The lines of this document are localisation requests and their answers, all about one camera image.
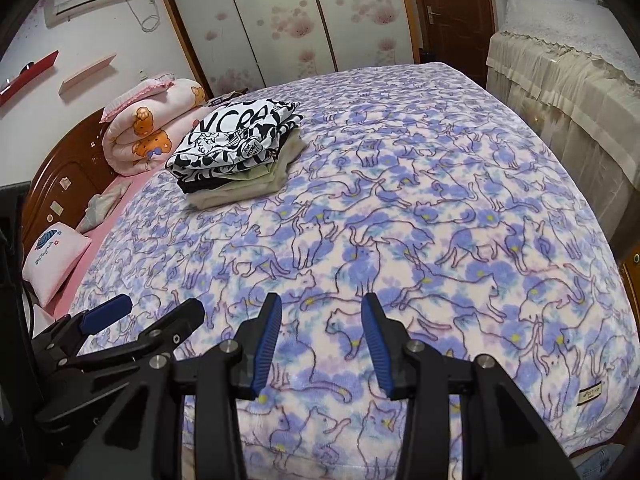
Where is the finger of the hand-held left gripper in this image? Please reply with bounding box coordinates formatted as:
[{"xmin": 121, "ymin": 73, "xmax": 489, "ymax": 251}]
[
  {"xmin": 30, "ymin": 294, "xmax": 134, "ymax": 369},
  {"xmin": 69, "ymin": 299, "xmax": 206, "ymax": 369}
]

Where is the white black-printed shirt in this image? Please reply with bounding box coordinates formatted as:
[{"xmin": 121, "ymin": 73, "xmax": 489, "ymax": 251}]
[{"xmin": 165, "ymin": 96, "xmax": 305, "ymax": 183}]

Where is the wooden headboard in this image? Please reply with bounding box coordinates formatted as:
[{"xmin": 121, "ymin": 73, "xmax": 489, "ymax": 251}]
[{"xmin": 21, "ymin": 107, "xmax": 126, "ymax": 256}]

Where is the purple cat print blanket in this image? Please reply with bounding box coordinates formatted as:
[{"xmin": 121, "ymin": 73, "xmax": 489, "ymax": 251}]
[{"xmin": 65, "ymin": 62, "xmax": 633, "ymax": 480}]

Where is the floral sliding door wardrobe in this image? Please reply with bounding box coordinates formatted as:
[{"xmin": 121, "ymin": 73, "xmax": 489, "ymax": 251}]
[{"xmin": 154, "ymin": 0, "xmax": 421, "ymax": 98}]

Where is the pink pillow with blue print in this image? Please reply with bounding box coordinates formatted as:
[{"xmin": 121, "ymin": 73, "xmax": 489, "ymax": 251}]
[{"xmin": 21, "ymin": 227, "xmax": 93, "ymax": 308}]

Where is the wooden cabinet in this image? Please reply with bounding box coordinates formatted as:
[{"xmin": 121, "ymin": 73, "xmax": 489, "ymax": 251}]
[{"xmin": 617, "ymin": 247, "xmax": 640, "ymax": 321}]

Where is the lace cloth covered furniture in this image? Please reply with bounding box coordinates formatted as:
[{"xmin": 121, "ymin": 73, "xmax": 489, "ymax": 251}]
[{"xmin": 486, "ymin": 0, "xmax": 640, "ymax": 191}]

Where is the pink ruffled pillow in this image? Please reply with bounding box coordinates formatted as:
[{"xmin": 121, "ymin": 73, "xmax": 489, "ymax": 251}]
[{"xmin": 100, "ymin": 73, "xmax": 177, "ymax": 123}]

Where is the red wall shelf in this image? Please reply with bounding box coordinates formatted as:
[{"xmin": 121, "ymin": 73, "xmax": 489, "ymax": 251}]
[{"xmin": 0, "ymin": 50, "xmax": 60, "ymax": 107}]

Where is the light green garment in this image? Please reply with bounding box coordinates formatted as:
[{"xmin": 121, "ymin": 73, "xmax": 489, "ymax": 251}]
[{"xmin": 220, "ymin": 157, "xmax": 286, "ymax": 193}]

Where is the blue denim cloth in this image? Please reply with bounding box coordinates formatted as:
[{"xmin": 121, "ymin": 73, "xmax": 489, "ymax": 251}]
[{"xmin": 575, "ymin": 442, "xmax": 631, "ymax": 480}]

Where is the orange cartoon pillow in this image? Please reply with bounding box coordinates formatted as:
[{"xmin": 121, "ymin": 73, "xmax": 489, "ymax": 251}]
[{"xmin": 102, "ymin": 79, "xmax": 211, "ymax": 177}]

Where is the beige garment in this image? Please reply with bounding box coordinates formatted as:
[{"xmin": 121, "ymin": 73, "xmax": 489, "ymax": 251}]
[{"xmin": 186, "ymin": 127, "xmax": 307, "ymax": 211}]

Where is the pink wall shelf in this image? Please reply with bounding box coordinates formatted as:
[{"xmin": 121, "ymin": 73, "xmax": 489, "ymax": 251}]
[{"xmin": 58, "ymin": 54, "xmax": 118, "ymax": 96}]

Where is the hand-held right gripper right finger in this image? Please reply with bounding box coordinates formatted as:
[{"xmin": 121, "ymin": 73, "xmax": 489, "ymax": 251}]
[{"xmin": 361, "ymin": 291, "xmax": 571, "ymax": 480}]

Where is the pink bedsheet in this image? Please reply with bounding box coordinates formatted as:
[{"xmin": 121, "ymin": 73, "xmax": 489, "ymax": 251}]
[{"xmin": 30, "ymin": 105, "xmax": 211, "ymax": 321}]

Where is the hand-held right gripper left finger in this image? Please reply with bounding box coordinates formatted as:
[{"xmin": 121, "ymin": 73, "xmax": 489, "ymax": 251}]
[{"xmin": 65, "ymin": 292, "xmax": 283, "ymax": 480}]

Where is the brown wooden door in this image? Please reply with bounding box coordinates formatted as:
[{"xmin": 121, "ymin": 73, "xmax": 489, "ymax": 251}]
[{"xmin": 407, "ymin": 0, "xmax": 498, "ymax": 86}]

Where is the white power cable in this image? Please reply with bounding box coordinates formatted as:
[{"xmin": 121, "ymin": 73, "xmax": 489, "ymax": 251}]
[{"xmin": 125, "ymin": 0, "xmax": 162, "ymax": 32}]

